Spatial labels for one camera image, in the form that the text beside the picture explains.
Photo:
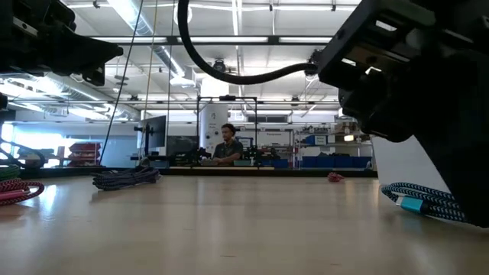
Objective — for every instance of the red bin rack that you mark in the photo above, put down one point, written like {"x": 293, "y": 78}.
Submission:
{"x": 85, "y": 153}

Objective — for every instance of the black metal frame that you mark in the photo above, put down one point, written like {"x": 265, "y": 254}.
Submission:
{"x": 198, "y": 130}

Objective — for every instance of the white cylindrical tank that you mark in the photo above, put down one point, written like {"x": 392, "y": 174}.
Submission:
{"x": 212, "y": 126}

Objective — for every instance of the person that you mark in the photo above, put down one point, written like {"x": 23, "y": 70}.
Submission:
{"x": 228, "y": 151}

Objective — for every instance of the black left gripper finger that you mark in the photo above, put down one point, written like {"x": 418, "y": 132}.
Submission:
{"x": 84, "y": 53}
{"x": 94, "y": 76}

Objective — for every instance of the round black ceiling camera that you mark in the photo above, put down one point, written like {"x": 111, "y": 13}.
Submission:
{"x": 219, "y": 66}

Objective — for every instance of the blue bin on shelf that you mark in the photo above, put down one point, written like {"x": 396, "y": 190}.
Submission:
{"x": 315, "y": 140}

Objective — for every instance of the black table edge rail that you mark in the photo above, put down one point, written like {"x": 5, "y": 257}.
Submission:
{"x": 267, "y": 172}

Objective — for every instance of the black ceiling spotlight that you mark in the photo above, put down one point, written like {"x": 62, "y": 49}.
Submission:
{"x": 314, "y": 57}

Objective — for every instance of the black monitor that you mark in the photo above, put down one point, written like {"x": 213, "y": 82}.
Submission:
{"x": 154, "y": 133}

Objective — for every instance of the white plastic bin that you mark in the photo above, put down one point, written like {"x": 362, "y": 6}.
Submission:
{"x": 401, "y": 164}

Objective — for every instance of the black overhead light rail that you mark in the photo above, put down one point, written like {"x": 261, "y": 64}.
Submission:
{"x": 273, "y": 39}

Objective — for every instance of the black curved machine part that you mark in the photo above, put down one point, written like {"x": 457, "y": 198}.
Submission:
{"x": 26, "y": 154}

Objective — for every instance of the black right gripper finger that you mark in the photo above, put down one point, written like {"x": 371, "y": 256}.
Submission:
{"x": 378, "y": 107}
{"x": 462, "y": 133}

